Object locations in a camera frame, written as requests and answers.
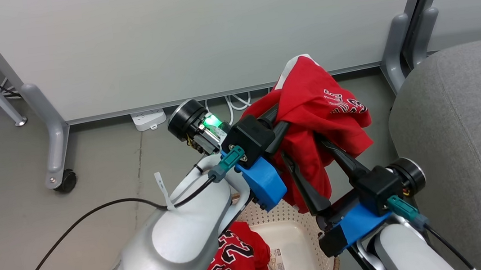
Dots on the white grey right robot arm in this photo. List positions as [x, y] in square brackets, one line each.
[405, 252]

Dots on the paper label sticker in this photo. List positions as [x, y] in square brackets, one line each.
[276, 261]

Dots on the black caster wheel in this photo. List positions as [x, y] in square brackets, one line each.
[66, 182]

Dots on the wide white partition grey frame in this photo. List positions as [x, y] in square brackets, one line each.
[211, 34]

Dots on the red jersey with black numbers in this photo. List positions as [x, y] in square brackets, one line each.
[237, 266]

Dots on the grey fabric sofa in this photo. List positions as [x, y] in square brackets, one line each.
[468, 149]

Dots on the white power strip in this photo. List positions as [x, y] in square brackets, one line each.
[148, 119]

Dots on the cream perforated laundry basket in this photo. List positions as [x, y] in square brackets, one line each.
[298, 246]

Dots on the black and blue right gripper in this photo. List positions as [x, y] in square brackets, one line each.
[376, 189]

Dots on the red shirt with white lettering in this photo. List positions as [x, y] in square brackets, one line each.
[308, 95]

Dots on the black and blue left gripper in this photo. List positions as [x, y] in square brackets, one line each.
[248, 141]

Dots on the white zip tie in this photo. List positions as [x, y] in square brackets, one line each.
[165, 193]

